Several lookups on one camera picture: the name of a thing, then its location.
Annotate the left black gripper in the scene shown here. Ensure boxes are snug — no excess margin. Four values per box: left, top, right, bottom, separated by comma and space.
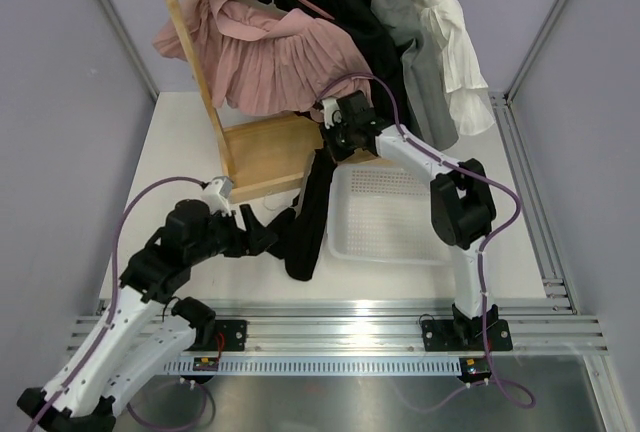
188, 204, 278, 265

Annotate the small black skirt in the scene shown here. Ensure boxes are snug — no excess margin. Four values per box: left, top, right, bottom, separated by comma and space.
267, 147, 337, 282

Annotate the pink pleated skirt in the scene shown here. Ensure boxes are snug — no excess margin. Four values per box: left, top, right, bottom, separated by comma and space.
181, 0, 371, 117

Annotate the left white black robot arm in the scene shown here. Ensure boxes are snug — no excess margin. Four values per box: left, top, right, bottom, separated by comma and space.
17, 200, 277, 431

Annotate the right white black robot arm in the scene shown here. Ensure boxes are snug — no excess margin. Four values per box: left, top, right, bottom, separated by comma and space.
317, 92, 497, 348

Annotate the grey pleated skirt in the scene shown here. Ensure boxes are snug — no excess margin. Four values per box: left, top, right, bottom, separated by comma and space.
371, 0, 458, 151

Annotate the white ruffled skirt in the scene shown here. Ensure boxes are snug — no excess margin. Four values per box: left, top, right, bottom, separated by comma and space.
412, 0, 494, 136

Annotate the large black skirt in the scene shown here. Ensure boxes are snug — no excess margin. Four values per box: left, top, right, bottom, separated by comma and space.
259, 0, 408, 121

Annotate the white perforated plastic basket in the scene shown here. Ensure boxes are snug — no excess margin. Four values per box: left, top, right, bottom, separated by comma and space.
326, 165, 450, 266

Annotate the wooden clothes rack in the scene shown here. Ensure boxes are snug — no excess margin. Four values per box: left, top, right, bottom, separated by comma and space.
165, 0, 322, 202

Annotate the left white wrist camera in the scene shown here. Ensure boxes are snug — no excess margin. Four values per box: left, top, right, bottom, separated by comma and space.
201, 176, 233, 217

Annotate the aluminium mounting rail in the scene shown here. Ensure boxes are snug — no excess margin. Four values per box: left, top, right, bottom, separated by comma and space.
67, 299, 609, 358

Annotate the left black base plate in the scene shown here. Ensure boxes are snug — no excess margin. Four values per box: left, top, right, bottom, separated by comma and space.
194, 319, 248, 353

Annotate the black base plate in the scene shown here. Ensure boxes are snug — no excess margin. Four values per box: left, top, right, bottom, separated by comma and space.
194, 319, 248, 353
419, 316, 513, 352

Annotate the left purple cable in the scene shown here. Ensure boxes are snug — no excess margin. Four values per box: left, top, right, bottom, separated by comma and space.
27, 177, 221, 432

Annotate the white slotted cable duct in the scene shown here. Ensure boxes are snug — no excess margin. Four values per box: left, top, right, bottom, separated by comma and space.
160, 356, 462, 377

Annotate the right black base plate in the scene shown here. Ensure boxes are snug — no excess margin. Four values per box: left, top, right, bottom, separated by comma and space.
419, 316, 513, 352

